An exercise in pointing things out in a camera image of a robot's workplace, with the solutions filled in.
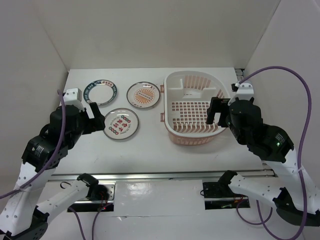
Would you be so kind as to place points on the aluminium side rail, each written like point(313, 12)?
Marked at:
point(239, 74)

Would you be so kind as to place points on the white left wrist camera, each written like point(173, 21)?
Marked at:
point(73, 97)

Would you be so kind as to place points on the plate with dark blue rim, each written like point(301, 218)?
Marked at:
point(102, 92)

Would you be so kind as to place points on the plate with red characters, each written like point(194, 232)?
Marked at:
point(121, 124)

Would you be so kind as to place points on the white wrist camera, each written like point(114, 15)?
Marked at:
point(73, 97)
point(243, 91)

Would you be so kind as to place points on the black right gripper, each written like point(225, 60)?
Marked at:
point(217, 104)

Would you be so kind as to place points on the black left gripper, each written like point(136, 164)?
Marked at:
point(97, 124)

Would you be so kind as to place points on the white pink plastic dish rack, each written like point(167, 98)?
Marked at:
point(187, 96)

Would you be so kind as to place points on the aluminium front rail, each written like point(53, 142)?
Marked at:
point(264, 173)

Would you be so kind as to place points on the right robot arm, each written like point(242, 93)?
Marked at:
point(275, 148)

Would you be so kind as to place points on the plate with orange sunburst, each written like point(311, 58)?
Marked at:
point(143, 95)

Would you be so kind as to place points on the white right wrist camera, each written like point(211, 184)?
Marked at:
point(243, 91)

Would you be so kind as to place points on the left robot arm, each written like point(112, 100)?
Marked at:
point(24, 217)

